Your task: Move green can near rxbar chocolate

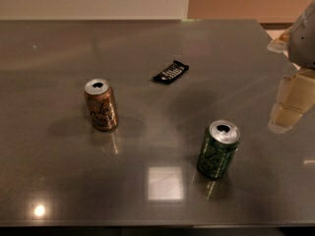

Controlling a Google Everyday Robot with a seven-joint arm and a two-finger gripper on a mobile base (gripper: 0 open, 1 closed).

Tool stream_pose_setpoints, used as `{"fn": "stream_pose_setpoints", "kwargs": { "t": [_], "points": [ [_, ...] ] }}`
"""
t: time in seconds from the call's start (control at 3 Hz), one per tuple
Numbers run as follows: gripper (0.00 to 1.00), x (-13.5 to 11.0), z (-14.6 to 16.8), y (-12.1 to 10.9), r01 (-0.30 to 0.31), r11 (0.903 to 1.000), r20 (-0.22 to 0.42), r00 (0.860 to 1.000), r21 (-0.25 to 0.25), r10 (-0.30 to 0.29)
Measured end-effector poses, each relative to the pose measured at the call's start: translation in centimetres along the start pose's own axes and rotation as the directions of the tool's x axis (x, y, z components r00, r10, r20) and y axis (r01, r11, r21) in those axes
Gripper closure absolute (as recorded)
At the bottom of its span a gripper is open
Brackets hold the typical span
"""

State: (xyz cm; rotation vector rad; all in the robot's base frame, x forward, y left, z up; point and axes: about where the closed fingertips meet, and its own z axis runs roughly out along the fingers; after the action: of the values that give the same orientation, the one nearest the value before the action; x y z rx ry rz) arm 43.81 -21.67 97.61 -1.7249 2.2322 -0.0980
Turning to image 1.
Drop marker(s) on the black chocolate bar wrapper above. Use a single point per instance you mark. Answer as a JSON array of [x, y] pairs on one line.
[[171, 73]]

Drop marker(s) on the orange soda can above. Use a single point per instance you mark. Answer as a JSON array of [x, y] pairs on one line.
[[101, 103]]

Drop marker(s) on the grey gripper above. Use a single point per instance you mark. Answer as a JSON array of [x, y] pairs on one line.
[[303, 43]]

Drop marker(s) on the green soda can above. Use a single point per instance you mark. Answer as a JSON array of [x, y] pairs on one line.
[[220, 143]]

